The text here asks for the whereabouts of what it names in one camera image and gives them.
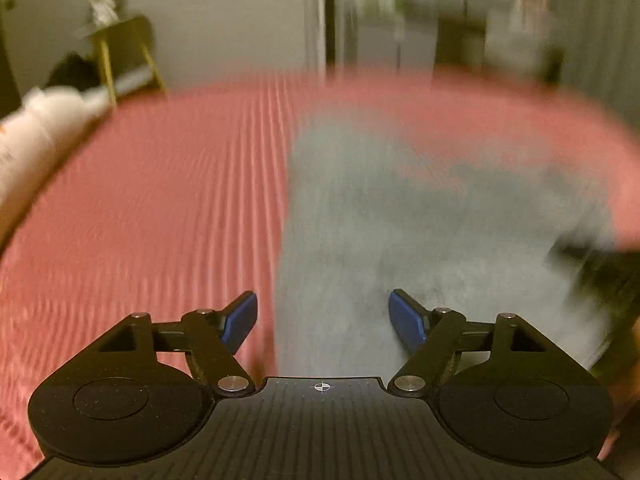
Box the grey sweatpants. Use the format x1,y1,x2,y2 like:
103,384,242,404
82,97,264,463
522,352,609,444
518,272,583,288
274,114,612,378

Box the person right hand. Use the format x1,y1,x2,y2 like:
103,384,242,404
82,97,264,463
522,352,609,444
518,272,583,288
598,320,639,479

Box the red ribbed bed blanket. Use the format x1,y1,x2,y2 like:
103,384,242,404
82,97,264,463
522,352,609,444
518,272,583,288
1,70,639,479

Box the white plush pillow toy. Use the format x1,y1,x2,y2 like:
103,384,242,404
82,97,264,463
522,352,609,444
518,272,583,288
0,87,112,240

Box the black plush toy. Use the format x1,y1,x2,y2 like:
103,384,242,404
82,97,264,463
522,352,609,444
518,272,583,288
46,52,101,92

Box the gold leg side table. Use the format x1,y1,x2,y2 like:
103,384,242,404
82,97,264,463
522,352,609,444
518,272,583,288
78,12,166,106

